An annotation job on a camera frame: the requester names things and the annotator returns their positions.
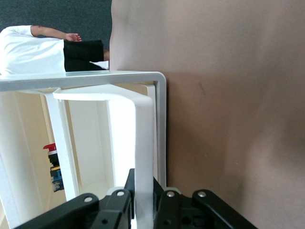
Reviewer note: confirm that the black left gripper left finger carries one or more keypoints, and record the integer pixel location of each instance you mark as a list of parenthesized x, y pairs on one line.
[(112, 210)]

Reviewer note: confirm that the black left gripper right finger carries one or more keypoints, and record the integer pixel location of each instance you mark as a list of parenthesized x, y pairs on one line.
[(190, 212)]

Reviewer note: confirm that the person's forearm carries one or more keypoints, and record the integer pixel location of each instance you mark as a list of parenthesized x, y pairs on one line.
[(47, 31)]

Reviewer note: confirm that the red emergency stop button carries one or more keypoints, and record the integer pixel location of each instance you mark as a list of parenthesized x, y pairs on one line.
[(53, 164)]

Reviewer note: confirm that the white drawer cabinet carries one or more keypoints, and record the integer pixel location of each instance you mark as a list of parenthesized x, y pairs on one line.
[(95, 80)]

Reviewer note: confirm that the person's hand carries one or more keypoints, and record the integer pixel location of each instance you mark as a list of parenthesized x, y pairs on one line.
[(74, 37)]

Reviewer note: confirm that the person in white shirt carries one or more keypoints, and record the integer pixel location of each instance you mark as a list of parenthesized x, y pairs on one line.
[(31, 55)]

